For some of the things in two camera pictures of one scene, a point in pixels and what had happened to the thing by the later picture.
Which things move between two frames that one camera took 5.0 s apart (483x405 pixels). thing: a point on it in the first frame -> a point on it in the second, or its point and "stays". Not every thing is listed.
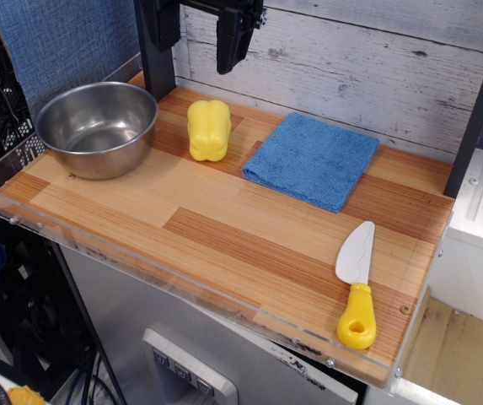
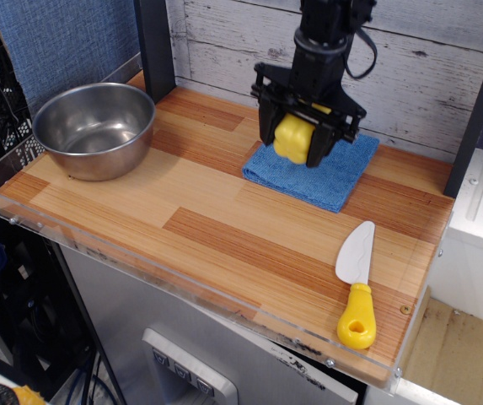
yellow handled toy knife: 356,329 stays
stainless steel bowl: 97,130 stays
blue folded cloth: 314,161 stays
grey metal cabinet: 163,349 stays
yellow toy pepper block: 208,129 -> 292,135
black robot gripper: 236,20 -> 312,87
